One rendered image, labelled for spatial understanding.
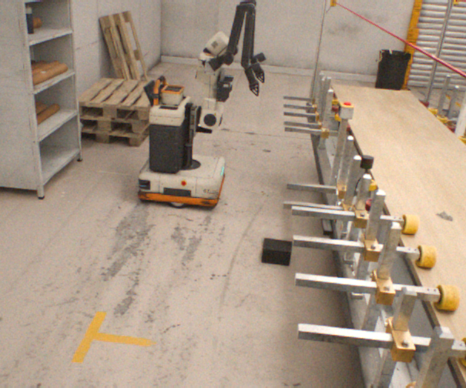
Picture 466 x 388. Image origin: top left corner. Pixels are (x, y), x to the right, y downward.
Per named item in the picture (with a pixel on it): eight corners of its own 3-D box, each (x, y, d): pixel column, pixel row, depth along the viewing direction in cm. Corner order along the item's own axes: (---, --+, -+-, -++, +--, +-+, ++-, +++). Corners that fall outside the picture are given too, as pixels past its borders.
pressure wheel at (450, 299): (444, 285, 151) (434, 283, 159) (442, 310, 151) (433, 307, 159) (463, 287, 151) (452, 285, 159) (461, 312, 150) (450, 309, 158)
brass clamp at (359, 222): (353, 228, 197) (355, 217, 195) (348, 212, 209) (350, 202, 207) (367, 229, 197) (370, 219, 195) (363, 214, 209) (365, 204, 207)
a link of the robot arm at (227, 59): (237, -1, 338) (236, 0, 329) (256, 4, 338) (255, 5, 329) (222, 61, 358) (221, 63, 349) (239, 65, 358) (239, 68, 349)
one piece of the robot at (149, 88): (152, 115, 379) (141, 88, 371) (162, 104, 411) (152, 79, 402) (165, 111, 377) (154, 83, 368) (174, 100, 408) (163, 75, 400)
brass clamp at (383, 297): (374, 303, 152) (377, 291, 150) (367, 279, 164) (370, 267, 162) (393, 306, 152) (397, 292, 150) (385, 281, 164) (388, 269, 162)
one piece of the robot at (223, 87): (210, 101, 374) (212, 73, 365) (215, 92, 399) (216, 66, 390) (231, 103, 374) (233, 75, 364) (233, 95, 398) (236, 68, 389)
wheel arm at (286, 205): (283, 210, 228) (283, 202, 226) (283, 207, 231) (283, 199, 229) (374, 220, 226) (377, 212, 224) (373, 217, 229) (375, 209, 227)
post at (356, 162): (336, 246, 239) (353, 156, 218) (335, 243, 242) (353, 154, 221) (343, 247, 239) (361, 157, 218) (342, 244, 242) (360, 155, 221)
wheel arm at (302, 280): (294, 286, 156) (296, 277, 154) (294, 280, 159) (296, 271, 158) (449, 303, 154) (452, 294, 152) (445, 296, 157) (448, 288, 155)
